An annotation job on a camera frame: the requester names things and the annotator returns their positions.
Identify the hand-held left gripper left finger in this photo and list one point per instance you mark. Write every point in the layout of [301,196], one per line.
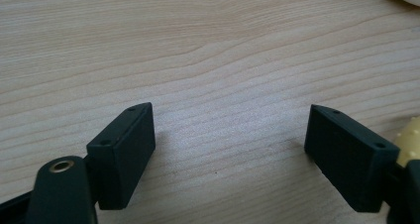
[124,158]

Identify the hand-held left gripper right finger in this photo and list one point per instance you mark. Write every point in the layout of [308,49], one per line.
[350,161]

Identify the yellow bumpy toy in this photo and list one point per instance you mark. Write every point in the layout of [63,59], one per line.
[409,143]

